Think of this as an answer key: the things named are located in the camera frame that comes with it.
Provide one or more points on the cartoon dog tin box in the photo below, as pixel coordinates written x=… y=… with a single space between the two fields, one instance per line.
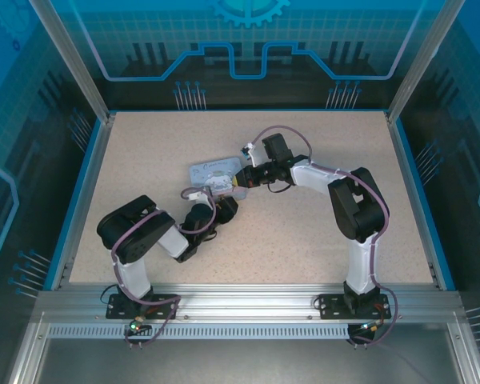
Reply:
x=208 y=174

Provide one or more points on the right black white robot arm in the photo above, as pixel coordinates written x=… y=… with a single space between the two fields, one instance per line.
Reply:
x=360 y=208

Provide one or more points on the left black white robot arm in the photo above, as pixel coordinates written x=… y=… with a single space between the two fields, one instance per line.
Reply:
x=132 y=240

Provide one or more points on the grey metal tray panel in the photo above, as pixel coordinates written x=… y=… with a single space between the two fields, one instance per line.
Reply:
x=240 y=364

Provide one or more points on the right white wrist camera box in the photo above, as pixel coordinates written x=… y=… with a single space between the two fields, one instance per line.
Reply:
x=256 y=154

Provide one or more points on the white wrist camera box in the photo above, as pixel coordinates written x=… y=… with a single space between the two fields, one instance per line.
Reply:
x=256 y=154
x=198 y=195

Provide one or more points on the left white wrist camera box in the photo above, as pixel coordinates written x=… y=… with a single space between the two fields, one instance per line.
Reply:
x=198 y=195

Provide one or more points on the aluminium mounting rail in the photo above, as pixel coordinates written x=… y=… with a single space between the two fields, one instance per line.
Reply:
x=244 y=300

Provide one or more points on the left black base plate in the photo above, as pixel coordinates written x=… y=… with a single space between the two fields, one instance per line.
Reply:
x=164 y=308

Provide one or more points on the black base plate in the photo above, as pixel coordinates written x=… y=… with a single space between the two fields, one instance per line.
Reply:
x=332 y=306
x=164 y=308

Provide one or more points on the left aluminium side rail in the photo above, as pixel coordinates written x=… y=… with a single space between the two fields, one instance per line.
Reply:
x=86 y=192

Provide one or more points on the aluminium side rail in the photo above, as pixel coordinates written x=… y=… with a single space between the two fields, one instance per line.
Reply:
x=86 y=192
x=413 y=192

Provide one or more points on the right aluminium side rail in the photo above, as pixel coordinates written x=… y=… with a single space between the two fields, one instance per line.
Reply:
x=413 y=192

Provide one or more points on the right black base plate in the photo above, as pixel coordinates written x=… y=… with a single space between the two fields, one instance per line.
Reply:
x=332 y=306

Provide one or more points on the right aluminium frame post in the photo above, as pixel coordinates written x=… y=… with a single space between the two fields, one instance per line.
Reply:
x=422 y=60

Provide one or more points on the aluminium frame post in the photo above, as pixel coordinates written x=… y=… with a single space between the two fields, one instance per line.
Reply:
x=78 y=60
x=422 y=60

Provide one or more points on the left aluminium frame post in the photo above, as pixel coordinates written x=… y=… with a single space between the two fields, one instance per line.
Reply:
x=78 y=60

